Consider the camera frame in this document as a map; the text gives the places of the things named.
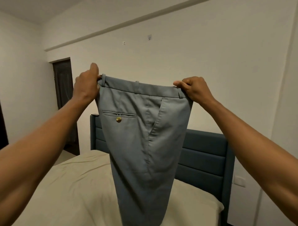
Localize dark wooden door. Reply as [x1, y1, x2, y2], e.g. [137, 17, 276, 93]
[49, 57, 80, 156]

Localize white wall switch plate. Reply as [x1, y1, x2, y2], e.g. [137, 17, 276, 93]
[234, 175, 246, 188]

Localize person's right hand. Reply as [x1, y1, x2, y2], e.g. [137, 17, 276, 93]
[173, 76, 217, 106]

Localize person's left hand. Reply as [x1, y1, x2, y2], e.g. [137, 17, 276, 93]
[72, 63, 102, 103]

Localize person's left forearm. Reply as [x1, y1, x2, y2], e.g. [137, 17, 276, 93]
[0, 97, 92, 226]

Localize dark blue padded headboard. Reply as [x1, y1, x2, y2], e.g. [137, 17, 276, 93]
[90, 114, 235, 226]

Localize grey-blue trousers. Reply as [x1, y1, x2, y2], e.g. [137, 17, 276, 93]
[95, 74, 194, 226]

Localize cream bed sheet mattress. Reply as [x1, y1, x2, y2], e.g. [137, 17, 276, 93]
[12, 150, 224, 226]

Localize person's right forearm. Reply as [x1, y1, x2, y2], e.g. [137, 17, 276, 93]
[202, 99, 298, 225]

